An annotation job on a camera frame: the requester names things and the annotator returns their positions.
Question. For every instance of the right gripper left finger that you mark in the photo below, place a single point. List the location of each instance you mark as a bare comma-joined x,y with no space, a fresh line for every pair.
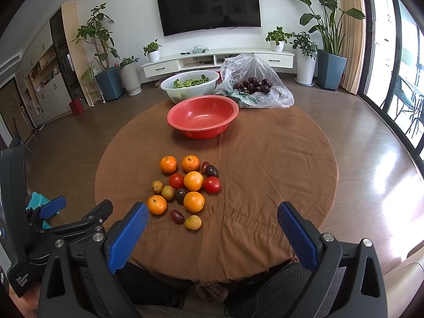
124,235

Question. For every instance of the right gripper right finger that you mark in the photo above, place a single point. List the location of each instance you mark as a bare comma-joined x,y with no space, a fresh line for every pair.
302,235

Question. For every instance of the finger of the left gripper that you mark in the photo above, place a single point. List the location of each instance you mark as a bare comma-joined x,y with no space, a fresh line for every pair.
93,218
52,207

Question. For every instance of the mandarin orange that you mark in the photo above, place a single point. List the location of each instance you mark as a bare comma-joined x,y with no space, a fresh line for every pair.
190,163
156,205
168,164

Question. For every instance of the yellow lychee front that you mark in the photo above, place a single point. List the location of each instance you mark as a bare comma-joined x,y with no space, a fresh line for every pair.
193,223

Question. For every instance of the dark plum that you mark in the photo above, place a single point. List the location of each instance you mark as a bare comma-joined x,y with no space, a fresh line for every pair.
211,170
180,194

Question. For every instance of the large smooth orange front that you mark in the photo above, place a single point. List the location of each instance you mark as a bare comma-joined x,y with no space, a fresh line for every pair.
194,202

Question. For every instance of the dark plum back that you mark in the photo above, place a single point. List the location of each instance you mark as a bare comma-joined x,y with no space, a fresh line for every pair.
211,170

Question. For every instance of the red grape back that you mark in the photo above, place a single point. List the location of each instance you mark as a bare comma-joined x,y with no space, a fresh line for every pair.
204,167

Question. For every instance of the person left hand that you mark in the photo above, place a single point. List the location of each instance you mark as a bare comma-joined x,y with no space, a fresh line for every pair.
28,304

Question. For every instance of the brown round tablecloth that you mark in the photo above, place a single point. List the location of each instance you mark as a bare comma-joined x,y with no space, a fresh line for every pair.
265,157

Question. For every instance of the red box on floor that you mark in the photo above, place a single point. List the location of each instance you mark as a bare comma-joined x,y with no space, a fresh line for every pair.
76,107

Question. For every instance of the white storage shelf cabinet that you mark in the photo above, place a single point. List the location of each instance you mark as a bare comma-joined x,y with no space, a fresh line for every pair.
40,80

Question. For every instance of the tall plant blue pot left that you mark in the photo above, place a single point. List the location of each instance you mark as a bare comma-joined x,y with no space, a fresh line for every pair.
95,32

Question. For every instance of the plant white ribbed pot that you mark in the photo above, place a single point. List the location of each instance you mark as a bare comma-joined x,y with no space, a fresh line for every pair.
130,76

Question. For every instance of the red plastic basin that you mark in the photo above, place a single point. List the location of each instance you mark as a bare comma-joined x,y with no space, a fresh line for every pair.
203,117

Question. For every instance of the green leafy vegetables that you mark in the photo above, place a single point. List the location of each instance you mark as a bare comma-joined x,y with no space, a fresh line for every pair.
190,82

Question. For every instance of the white plastic basin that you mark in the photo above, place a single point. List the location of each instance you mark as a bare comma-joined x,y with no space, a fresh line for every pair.
177,95

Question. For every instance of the pile of dark plums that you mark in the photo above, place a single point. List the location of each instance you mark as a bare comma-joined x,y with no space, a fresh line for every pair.
254,85

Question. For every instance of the small plant on cabinet left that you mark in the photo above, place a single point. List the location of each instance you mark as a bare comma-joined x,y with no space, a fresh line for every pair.
152,51

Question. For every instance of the small plant on cabinet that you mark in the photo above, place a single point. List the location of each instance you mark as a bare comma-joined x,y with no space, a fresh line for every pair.
278,38
152,51

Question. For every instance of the clear plastic bag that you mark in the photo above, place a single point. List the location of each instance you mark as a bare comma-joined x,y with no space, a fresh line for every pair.
244,66

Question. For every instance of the large plant blue pot right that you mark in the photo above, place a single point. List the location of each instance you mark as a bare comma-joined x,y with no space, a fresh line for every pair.
333,56

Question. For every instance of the white tv cabinet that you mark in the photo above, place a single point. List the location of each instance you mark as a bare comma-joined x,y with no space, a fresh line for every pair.
214,59

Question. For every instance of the plant tall white pot right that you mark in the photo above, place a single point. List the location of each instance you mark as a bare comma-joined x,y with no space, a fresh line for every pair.
306,52

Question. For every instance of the small plant on cabinet right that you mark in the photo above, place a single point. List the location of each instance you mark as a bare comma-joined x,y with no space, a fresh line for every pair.
278,38

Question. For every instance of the beige curtain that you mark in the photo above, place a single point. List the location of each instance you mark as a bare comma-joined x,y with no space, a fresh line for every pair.
353,46

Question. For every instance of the wall mounted black television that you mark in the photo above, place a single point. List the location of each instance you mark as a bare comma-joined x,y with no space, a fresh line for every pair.
179,16

